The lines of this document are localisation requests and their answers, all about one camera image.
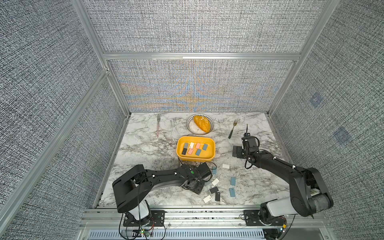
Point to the white eraser bottom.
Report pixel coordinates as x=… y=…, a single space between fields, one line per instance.
x=207 y=199

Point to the patterned white bowl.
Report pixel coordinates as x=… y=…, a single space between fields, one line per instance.
x=193 y=128

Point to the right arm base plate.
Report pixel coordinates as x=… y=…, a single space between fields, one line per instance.
x=254 y=218

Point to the green handled gold fork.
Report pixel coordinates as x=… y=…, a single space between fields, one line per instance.
x=234 y=125

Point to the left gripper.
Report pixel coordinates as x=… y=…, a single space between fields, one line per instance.
x=198 y=191

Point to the black eraser bottom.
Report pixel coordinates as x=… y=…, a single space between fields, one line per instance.
x=217 y=196

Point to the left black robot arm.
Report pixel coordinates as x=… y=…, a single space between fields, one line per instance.
x=131 y=189

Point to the pink handled fork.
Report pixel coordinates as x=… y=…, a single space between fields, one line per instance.
x=158 y=125

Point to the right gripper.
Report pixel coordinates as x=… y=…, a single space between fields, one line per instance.
x=237 y=153

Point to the cream eraser centre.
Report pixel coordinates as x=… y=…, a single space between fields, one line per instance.
x=215 y=182

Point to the yellow bread loaf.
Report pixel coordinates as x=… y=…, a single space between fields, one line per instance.
x=203 y=123

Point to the yellow storage box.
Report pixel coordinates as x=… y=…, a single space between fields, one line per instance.
x=205 y=156

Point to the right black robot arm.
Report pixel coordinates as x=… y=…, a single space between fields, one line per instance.
x=308 y=192

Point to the white slotted cable duct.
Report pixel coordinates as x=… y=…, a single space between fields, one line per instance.
x=183 y=234

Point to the aluminium front rail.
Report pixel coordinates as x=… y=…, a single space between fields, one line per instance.
x=199 y=217

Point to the black eraser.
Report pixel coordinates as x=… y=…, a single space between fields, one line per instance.
x=217 y=196
x=185 y=148
x=214 y=190

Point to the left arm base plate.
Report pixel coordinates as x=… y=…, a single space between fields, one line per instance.
x=155 y=218

